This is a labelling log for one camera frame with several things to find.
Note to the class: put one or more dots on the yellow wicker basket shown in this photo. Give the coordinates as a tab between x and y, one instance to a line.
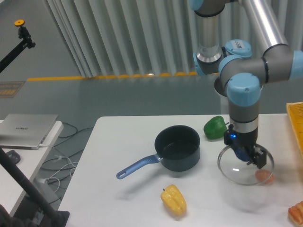
295	114

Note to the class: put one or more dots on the black tripod pole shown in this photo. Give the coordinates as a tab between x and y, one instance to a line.
55	218

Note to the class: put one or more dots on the white side desk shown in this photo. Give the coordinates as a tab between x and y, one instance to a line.
11	193

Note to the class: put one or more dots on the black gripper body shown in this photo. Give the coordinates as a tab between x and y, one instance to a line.
245	141

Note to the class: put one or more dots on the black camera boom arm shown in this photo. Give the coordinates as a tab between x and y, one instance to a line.
26	42

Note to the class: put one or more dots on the black saucepan blue handle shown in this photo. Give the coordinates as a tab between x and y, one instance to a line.
177	149

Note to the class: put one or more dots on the brown egg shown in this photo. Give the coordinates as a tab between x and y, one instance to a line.
264	176

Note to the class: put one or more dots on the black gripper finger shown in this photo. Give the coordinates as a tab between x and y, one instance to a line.
258	157
232	147

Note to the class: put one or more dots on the green bell pepper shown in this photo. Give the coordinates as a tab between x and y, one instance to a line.
215	128

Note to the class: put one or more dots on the glass lid blue knob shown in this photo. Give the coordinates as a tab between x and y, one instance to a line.
235	169

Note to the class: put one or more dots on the yellow bell pepper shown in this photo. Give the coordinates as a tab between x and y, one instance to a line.
173	199

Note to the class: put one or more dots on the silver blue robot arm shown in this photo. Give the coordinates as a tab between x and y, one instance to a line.
240	76

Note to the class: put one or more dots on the orange toy bread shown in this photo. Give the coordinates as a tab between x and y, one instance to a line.
295	213

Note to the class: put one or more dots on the silver laptop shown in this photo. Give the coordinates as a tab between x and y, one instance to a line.
25	131

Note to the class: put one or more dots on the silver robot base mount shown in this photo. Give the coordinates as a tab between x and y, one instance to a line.
220	86

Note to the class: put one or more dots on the white corrugated curtain panel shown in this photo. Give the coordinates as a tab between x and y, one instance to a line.
129	37

